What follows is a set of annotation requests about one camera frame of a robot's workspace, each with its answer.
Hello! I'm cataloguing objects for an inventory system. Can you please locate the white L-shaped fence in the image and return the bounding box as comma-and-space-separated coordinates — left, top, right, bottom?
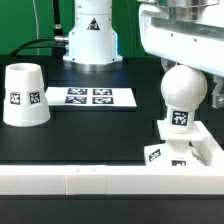
0, 120, 224, 195

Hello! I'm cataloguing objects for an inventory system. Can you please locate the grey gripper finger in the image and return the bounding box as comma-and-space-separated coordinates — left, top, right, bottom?
211, 76, 224, 108

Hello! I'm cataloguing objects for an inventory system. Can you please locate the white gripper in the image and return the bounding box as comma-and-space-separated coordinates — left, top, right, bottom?
139, 0, 224, 77

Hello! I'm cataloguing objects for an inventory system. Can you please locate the white lamp bulb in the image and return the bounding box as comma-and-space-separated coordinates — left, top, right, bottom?
161, 65, 207, 133

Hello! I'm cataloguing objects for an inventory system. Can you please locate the white thin cable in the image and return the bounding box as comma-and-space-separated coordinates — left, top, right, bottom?
32, 0, 40, 56

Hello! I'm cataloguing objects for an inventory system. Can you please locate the black cable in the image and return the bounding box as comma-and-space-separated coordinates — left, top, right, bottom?
10, 0, 69, 56

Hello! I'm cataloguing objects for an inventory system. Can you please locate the white lamp base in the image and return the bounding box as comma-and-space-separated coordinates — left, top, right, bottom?
144, 120, 205, 168

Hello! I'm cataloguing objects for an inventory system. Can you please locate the white lamp shade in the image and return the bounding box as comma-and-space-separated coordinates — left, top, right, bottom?
3, 63, 50, 127

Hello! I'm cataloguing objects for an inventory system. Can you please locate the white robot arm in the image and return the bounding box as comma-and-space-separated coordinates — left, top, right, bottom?
63, 0, 224, 108

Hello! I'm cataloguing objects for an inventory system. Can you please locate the white marker sheet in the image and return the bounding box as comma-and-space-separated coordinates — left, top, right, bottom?
46, 87, 137, 108

